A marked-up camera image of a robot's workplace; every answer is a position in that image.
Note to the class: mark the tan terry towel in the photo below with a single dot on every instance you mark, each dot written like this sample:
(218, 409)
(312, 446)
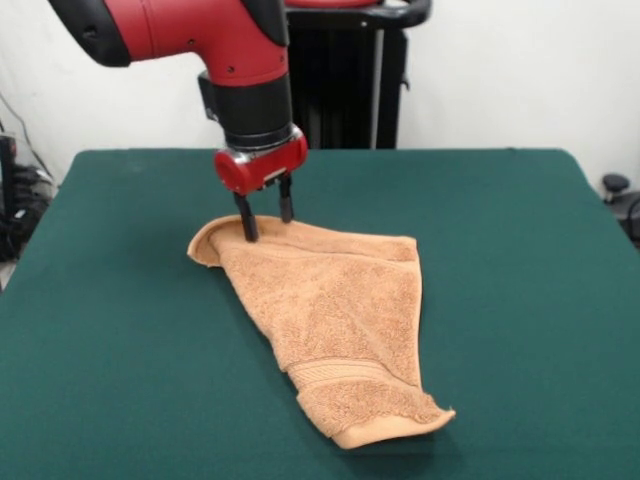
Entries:
(325, 320)

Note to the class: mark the dark green table cloth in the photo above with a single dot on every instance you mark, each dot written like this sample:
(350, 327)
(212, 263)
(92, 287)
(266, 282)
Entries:
(125, 325)

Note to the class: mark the black equipment pile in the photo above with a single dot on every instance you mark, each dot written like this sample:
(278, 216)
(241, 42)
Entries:
(20, 200)

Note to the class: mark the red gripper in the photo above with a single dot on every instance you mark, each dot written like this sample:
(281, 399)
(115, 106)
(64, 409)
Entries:
(260, 167)

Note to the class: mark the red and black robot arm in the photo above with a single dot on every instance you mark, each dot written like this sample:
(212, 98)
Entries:
(200, 30)

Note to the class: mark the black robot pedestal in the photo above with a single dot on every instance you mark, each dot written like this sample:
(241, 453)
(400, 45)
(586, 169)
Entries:
(350, 85)

